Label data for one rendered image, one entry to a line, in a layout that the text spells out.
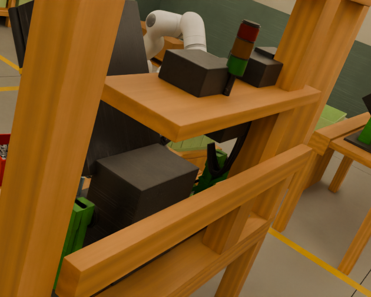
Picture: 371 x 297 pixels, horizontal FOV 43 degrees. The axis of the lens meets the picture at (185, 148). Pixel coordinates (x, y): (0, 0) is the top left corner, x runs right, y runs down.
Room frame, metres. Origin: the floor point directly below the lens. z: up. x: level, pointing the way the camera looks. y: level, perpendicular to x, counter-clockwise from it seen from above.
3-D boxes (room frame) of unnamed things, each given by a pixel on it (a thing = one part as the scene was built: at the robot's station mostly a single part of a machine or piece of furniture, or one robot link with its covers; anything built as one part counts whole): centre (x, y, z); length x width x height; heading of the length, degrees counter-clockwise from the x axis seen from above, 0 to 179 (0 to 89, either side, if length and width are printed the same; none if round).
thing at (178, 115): (1.33, -0.07, 1.52); 0.90 x 0.25 x 0.04; 153
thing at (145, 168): (1.29, 0.08, 1.07); 0.30 x 0.18 x 0.34; 153
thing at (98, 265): (1.28, -0.17, 1.23); 1.30 x 0.05 x 0.09; 153
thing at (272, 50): (1.61, -0.17, 1.59); 0.15 x 0.07 x 0.07; 153
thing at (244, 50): (1.21, -0.05, 1.67); 0.05 x 0.05 x 0.05
